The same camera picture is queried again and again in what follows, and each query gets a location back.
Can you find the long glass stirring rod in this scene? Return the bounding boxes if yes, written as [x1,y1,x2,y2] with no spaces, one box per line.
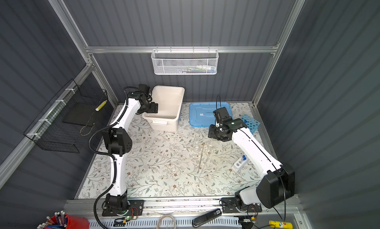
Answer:
[197,143,204,173]

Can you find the blue plastic bin lid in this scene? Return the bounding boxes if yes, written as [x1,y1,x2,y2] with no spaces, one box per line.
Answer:
[189,102,233,127]

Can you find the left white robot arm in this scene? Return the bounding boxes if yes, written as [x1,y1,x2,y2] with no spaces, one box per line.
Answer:
[88,84,158,216]

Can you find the white plastic storage bin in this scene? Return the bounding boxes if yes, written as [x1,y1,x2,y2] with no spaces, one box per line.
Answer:
[142,86,185,132]

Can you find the coiled beige cable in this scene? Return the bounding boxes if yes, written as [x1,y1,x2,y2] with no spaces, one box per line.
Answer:
[156,214,177,229]

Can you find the red pen cup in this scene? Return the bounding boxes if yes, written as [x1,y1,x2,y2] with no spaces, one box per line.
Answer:
[37,211,90,229]

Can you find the black wire wall basket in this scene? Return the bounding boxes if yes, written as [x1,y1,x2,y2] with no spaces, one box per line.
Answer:
[24,82,113,153]

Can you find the white wire wall basket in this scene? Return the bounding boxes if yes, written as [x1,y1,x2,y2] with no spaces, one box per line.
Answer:
[151,50,219,75]

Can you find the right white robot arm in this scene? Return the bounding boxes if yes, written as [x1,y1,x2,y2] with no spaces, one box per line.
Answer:
[208,107,295,211]

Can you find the blue test tube rack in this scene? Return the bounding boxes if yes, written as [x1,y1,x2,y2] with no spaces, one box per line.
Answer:
[240,114,261,134]

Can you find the yellow bottle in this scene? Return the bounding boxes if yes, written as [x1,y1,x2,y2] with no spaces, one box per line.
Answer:
[269,221,294,229]

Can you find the black handheld device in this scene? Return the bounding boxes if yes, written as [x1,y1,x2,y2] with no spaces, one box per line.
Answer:
[192,208,222,228]

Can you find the white small tube rack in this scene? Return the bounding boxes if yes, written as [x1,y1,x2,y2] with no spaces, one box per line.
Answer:
[232,156,249,173]

